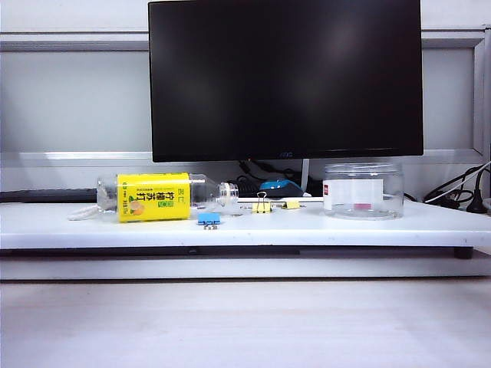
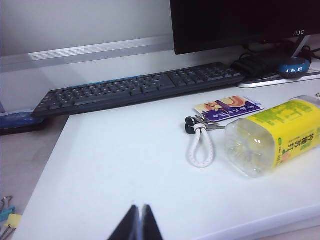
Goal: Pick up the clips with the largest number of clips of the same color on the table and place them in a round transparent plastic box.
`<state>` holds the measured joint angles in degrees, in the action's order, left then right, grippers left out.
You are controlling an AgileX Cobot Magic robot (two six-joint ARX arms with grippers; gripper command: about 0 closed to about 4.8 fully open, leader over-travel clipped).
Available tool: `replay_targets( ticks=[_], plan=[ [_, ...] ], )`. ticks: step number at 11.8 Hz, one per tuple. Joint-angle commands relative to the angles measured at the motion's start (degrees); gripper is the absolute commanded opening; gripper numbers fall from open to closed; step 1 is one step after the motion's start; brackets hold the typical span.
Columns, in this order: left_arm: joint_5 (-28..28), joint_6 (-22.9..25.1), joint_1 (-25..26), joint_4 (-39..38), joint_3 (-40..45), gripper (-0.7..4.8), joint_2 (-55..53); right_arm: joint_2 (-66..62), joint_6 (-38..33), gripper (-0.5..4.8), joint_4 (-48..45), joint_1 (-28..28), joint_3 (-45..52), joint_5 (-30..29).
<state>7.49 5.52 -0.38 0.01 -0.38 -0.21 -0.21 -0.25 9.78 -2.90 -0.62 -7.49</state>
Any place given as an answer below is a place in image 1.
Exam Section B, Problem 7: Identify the blue black computer mouse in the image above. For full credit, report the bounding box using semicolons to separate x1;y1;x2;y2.
259;179;304;199

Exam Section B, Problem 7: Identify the blue binder clip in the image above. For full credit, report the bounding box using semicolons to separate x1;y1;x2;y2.
196;213;221;231

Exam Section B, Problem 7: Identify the silver white monitor stand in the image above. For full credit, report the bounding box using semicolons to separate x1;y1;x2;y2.
237;157;325;203

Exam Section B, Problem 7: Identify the clear bottle yellow label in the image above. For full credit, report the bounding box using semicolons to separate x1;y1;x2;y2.
95;172;241;225

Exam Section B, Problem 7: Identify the black flat computer monitor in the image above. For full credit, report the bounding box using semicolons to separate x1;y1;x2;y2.
147;0;424;163

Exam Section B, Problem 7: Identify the clear plastic jar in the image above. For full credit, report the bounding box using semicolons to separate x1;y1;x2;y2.
322;162;405;220

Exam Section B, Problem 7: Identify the white desktop riser board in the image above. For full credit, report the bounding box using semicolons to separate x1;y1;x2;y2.
0;199;491;249

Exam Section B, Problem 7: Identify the black keyboard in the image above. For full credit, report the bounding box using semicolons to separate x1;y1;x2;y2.
0;187;99;203

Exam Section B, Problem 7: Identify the black power plug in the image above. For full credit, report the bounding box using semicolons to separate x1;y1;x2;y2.
466;168;487;214

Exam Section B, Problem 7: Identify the black cable tangle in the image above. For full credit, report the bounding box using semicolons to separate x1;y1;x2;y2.
226;174;265;195

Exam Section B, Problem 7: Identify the black monitor cable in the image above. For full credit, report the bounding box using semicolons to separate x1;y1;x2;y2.
238;159;287;176

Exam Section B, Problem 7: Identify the white twisted cord piece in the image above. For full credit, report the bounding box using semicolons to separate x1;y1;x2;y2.
68;204;101;222

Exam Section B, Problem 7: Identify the black looping cable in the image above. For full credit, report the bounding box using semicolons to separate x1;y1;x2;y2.
402;163;491;210

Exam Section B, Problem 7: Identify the white cable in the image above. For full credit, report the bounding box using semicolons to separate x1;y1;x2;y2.
425;163;491;204

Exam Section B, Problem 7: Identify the grey aluminium partition frame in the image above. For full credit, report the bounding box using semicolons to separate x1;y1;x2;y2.
0;25;491;169

